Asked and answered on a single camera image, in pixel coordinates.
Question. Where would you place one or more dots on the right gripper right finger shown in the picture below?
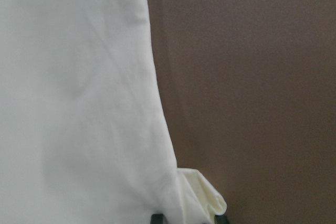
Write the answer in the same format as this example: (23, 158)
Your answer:
(221, 219)

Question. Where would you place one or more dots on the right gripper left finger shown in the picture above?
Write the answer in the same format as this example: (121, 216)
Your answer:
(157, 219)

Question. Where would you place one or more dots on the cream long-sleeve Twinkle shirt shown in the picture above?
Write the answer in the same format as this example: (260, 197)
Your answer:
(83, 134)

